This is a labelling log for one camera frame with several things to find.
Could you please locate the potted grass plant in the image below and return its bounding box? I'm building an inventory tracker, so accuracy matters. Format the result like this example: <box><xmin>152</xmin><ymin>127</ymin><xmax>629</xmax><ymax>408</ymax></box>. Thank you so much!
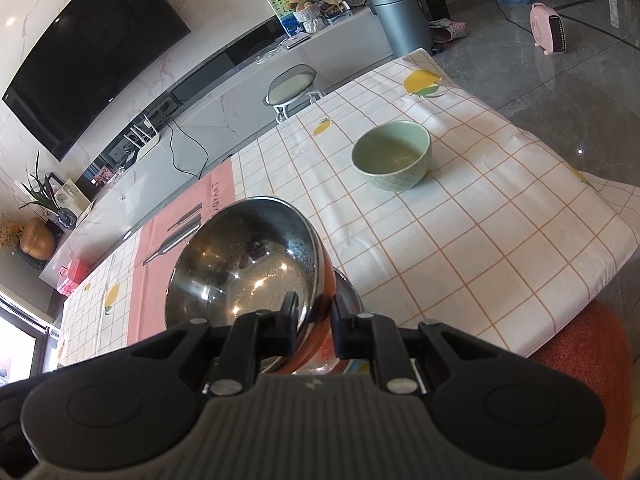
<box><xmin>22</xmin><ymin>155</ymin><xmax>77</xmax><ymax>231</ymax></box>

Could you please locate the green ceramic bowl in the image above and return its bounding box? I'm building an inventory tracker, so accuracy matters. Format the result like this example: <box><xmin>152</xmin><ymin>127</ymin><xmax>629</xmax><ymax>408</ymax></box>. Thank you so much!
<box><xmin>352</xmin><ymin>122</ymin><xmax>433</xmax><ymax>193</ymax></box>

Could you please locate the blue steel-lined bowl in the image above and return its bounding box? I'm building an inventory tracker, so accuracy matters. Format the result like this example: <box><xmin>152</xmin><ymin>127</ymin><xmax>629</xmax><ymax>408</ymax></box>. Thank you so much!
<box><xmin>294</xmin><ymin>269</ymin><xmax>364</xmax><ymax>375</ymax></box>

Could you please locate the pink space heater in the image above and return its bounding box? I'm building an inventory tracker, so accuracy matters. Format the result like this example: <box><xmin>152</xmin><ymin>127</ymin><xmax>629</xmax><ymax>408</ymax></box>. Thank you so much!
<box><xmin>529</xmin><ymin>2</ymin><xmax>566</xmax><ymax>55</ymax></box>

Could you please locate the grey metal trash bin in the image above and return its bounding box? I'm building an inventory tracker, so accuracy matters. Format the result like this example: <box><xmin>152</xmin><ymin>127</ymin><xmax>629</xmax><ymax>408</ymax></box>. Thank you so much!
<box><xmin>369</xmin><ymin>0</ymin><xmax>434</xmax><ymax>58</ymax></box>

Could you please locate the orange chair cushion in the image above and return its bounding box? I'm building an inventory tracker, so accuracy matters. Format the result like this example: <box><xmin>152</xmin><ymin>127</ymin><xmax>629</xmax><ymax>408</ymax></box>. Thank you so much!
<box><xmin>530</xmin><ymin>301</ymin><xmax>632</xmax><ymax>479</ymax></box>

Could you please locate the golden brown vase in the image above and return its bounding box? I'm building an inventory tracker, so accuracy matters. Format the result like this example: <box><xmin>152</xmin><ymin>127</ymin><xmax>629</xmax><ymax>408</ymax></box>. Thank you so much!
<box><xmin>20</xmin><ymin>218</ymin><xmax>56</xmax><ymax>260</ymax></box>

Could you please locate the white wifi router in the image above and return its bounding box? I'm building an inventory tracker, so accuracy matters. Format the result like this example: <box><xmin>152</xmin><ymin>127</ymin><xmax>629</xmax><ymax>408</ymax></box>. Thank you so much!
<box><xmin>124</xmin><ymin>114</ymin><xmax>160</xmax><ymax>160</ymax></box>

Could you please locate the white marble tv console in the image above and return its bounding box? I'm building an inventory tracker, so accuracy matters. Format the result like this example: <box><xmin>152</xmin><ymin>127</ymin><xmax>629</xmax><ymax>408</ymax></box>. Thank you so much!
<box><xmin>40</xmin><ymin>9</ymin><xmax>392</xmax><ymax>286</ymax></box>

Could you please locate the black wall television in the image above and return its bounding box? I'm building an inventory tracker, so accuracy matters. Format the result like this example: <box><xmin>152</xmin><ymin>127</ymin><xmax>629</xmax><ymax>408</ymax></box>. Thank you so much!
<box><xmin>3</xmin><ymin>0</ymin><xmax>190</xmax><ymax>160</ymax></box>

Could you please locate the pink storage box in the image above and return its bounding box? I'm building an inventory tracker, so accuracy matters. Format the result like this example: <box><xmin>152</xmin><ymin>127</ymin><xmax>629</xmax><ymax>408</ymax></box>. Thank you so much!
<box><xmin>56</xmin><ymin>259</ymin><xmax>90</xmax><ymax>297</ymax></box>

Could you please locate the orange steel-lined bowl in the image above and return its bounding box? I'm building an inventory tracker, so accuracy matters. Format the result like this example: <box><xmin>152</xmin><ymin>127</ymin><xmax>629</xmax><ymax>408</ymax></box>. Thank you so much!
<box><xmin>165</xmin><ymin>196</ymin><xmax>336</xmax><ymax>373</ymax></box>

